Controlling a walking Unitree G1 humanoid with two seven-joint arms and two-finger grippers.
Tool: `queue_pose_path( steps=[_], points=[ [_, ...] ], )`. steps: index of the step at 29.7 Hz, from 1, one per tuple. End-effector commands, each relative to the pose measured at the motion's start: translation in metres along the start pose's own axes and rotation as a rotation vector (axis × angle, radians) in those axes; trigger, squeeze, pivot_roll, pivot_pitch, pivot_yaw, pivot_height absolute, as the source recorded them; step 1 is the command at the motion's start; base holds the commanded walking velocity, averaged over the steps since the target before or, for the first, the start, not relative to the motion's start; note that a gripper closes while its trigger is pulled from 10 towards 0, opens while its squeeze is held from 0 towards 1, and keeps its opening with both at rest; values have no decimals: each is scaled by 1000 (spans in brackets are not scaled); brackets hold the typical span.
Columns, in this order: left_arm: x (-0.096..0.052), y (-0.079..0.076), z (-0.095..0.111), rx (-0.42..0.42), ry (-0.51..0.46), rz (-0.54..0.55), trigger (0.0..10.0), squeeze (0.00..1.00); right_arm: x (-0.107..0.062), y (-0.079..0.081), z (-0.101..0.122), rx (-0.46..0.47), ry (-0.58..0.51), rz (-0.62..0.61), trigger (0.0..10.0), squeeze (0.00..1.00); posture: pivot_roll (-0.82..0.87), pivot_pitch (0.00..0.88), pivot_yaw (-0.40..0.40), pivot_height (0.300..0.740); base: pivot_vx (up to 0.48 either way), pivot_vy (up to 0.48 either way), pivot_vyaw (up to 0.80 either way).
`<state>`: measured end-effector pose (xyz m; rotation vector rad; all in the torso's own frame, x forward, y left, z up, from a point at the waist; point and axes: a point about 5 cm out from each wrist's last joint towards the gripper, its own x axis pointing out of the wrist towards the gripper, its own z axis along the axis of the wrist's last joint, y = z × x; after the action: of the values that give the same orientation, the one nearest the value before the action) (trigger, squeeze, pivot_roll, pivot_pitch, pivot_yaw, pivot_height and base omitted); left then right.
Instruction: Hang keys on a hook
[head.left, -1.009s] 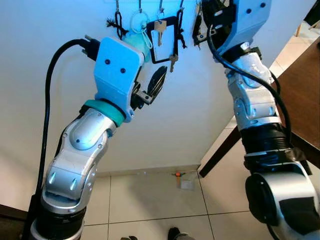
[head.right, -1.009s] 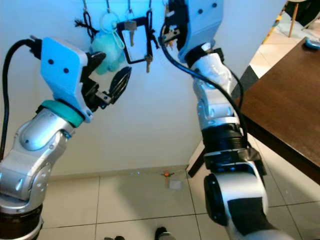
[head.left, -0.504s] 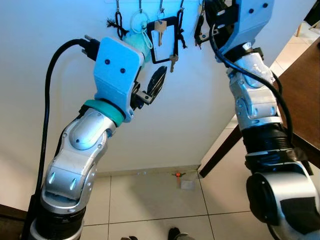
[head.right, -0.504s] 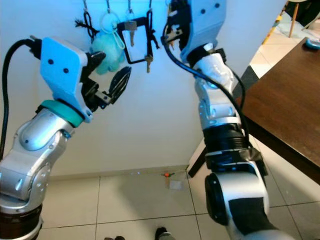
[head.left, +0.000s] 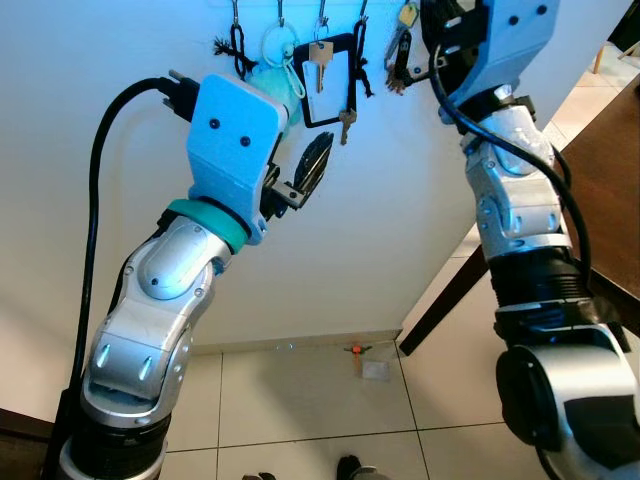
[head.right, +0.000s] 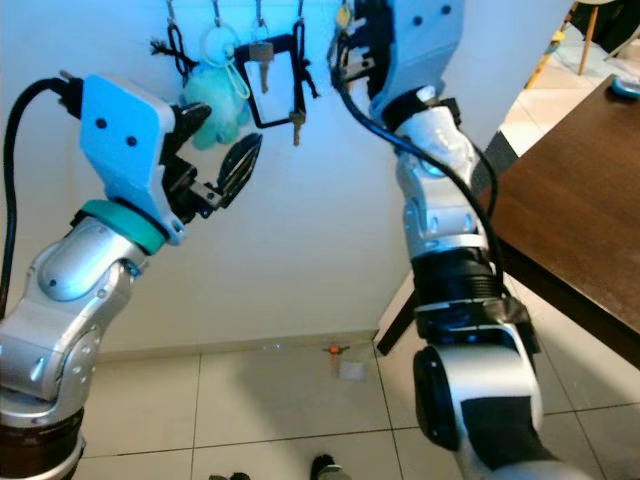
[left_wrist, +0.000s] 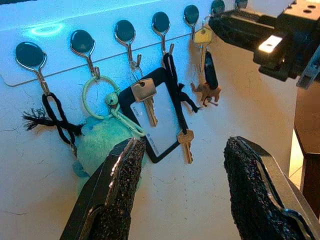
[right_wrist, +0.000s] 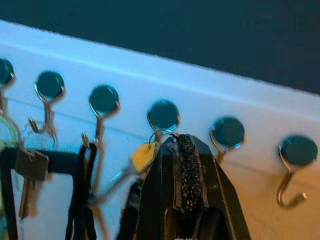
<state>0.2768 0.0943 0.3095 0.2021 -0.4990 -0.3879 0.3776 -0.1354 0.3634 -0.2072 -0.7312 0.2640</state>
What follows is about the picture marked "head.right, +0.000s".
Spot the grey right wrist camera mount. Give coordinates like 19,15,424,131
368,0,506,109

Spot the small clear plastic piece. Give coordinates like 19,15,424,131
338,360,366,382

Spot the dark brown wooden table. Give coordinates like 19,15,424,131
375,80,640,371

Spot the brass key on metal ring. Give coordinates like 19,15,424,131
248,22,274,93

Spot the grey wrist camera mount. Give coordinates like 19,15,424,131
368,0,506,109
78,73,189,246

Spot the black frayed cord loop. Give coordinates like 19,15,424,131
150,28,183,81

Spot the black robot right foot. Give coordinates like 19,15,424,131
310,455,351,480

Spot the plush keychain with pale ring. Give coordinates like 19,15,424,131
182,25,249,151

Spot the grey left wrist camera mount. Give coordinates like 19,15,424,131
78,73,189,246

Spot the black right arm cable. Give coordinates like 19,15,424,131
330,60,506,301

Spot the small blue timer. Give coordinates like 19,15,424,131
608,75,640,101

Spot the brass key on black cord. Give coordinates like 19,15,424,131
285,18,321,147

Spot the black framed key tag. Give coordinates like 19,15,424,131
238,38,299,129

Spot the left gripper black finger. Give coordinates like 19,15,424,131
172,98,213,143
216,131,264,199

